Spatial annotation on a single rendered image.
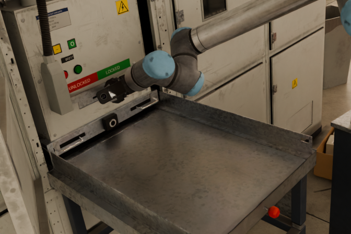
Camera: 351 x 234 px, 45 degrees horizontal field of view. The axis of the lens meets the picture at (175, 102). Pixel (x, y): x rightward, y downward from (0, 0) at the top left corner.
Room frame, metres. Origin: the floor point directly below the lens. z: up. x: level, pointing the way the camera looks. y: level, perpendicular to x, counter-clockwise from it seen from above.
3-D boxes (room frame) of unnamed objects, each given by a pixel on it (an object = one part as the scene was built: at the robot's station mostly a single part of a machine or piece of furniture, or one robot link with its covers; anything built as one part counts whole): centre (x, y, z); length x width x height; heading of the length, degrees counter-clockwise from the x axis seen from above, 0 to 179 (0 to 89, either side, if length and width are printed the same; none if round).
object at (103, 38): (1.47, 0.27, 1.15); 0.48 x 0.01 x 0.48; 133
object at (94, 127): (1.49, 0.29, 0.89); 0.54 x 0.05 x 0.06; 133
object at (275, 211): (0.93, -0.23, 0.82); 0.04 x 0.03 x 0.03; 43
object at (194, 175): (1.20, 0.02, 0.82); 0.68 x 0.62 x 0.06; 43
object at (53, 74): (1.28, 0.38, 1.14); 0.08 x 0.05 x 0.17; 43
